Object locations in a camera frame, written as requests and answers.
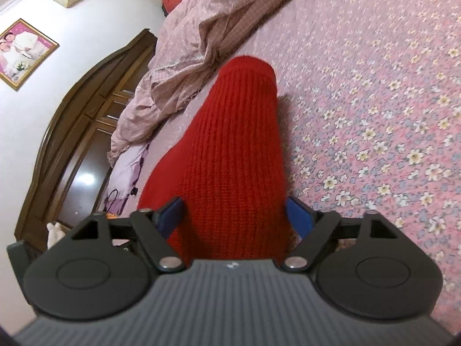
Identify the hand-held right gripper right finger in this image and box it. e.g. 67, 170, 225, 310
282, 197, 407, 272

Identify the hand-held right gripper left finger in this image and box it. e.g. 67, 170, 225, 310
61, 197, 185, 272

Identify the red knitted sweater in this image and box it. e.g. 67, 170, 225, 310
137, 56, 300, 264

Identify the black hair band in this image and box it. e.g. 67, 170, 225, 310
104, 188, 120, 212

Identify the lilac cloth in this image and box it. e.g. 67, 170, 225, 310
102, 143, 151, 214

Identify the white plush toy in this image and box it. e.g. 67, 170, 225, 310
46, 221, 66, 250

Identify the wooden headboard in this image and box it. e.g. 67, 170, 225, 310
14, 29, 158, 253

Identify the pink floral bed sheet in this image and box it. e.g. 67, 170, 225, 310
108, 0, 461, 318

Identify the dark bedside table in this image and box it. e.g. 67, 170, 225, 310
6, 241, 49, 274

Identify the pink floral quilt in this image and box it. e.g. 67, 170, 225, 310
107, 0, 326, 160

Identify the framed photo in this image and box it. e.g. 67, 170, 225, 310
0, 18, 60, 91

